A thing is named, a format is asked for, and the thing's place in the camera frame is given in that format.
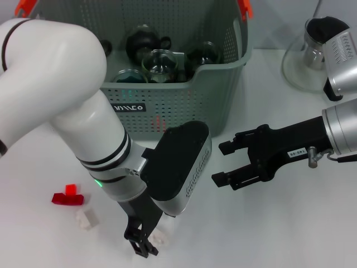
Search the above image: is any orange bin handle clip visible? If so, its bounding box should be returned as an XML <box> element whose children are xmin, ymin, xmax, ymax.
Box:
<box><xmin>15</xmin><ymin>0</ymin><xmax>38</xmax><ymax>16</ymax></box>
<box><xmin>238</xmin><ymin>0</ymin><xmax>254</xmax><ymax>22</ymax></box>

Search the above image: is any glass pitcher with black handle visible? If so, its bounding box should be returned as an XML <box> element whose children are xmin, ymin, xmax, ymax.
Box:
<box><xmin>281</xmin><ymin>16</ymin><xmax>351</xmax><ymax>102</ymax></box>

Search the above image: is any dark red long toy brick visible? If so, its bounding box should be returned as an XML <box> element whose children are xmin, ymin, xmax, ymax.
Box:
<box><xmin>51</xmin><ymin>192</ymin><xmax>85</xmax><ymax>207</ymax></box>

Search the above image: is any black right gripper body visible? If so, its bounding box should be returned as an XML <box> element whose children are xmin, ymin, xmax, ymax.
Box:
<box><xmin>247</xmin><ymin>115</ymin><xmax>329</xmax><ymax>181</ymax></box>

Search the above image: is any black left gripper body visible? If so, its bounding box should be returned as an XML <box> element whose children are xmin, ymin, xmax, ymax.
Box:
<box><xmin>118</xmin><ymin>193</ymin><xmax>166</xmax><ymax>238</ymax></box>

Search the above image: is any grey perforated plastic storage bin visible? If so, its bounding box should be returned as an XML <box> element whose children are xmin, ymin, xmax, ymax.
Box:
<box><xmin>15</xmin><ymin>0</ymin><xmax>255</xmax><ymax>141</ymax></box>

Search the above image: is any right gripper cable with plug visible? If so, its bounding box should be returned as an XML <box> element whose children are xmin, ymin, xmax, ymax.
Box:
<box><xmin>308</xmin><ymin>146</ymin><xmax>357</xmax><ymax>168</ymax></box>

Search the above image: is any white toy brick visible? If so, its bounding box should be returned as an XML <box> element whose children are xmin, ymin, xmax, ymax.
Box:
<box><xmin>75</xmin><ymin>210</ymin><xmax>93</xmax><ymax>231</ymax></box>
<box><xmin>150</xmin><ymin>230</ymin><xmax>171</xmax><ymax>246</ymax></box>

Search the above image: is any red sloped toy brick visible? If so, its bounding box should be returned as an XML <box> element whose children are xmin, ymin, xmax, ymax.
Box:
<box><xmin>152</xmin><ymin>114</ymin><xmax>168</xmax><ymax>132</ymax></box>

